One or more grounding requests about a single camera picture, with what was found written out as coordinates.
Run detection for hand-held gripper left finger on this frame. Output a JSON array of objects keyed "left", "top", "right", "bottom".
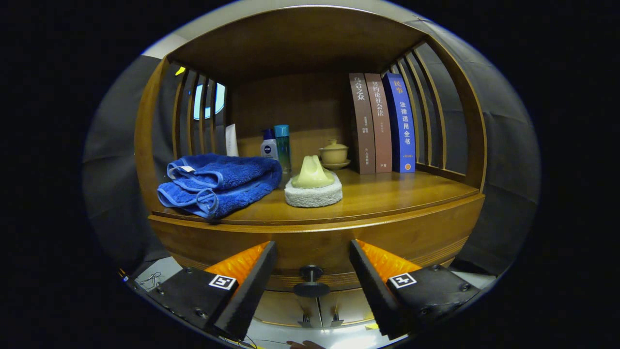
[{"left": 145, "top": 240, "right": 279, "bottom": 341}]

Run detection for white tube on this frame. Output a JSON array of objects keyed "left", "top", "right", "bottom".
[{"left": 225, "top": 123, "right": 239, "bottom": 157}]

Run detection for wooden cabinet door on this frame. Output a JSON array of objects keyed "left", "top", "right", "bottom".
[
  {"left": 317, "top": 288, "right": 374, "bottom": 326},
  {"left": 254, "top": 291, "right": 323, "bottom": 328}
]

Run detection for loose floor cables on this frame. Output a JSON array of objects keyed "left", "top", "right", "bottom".
[{"left": 136, "top": 271, "right": 163, "bottom": 291}]

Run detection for blue book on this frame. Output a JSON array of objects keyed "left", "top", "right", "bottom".
[{"left": 383, "top": 73, "right": 416, "bottom": 174}]

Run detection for white bottle with blue cap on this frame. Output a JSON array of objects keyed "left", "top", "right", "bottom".
[{"left": 260, "top": 128, "right": 279, "bottom": 160}]

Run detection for beige lidded teacup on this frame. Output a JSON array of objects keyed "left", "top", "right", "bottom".
[{"left": 318, "top": 139, "right": 351, "bottom": 170}]

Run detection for teal bottle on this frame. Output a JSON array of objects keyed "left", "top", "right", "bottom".
[{"left": 274, "top": 124, "right": 292, "bottom": 174}]

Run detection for wooden countertop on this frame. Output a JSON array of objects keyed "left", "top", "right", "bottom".
[{"left": 153, "top": 167, "right": 480, "bottom": 226}]

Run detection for wooden drawer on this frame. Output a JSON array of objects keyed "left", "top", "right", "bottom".
[{"left": 148, "top": 194, "right": 485, "bottom": 298}]

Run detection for green handled sponge brush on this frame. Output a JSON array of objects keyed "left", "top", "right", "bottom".
[{"left": 284, "top": 155, "right": 343, "bottom": 208}]

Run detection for dark brown book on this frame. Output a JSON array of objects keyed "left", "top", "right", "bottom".
[{"left": 349, "top": 73, "right": 376, "bottom": 175}]

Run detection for wooden cabinet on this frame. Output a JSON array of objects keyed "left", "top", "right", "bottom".
[{"left": 134, "top": 5, "right": 487, "bottom": 330}]

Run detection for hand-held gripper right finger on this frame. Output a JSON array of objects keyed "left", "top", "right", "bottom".
[{"left": 349, "top": 238, "right": 482, "bottom": 340}]

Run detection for reddish brown book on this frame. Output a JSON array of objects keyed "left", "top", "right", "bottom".
[{"left": 364, "top": 73, "right": 393, "bottom": 174}]

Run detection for blue folded towel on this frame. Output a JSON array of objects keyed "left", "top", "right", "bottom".
[{"left": 156, "top": 154, "right": 283, "bottom": 220}]

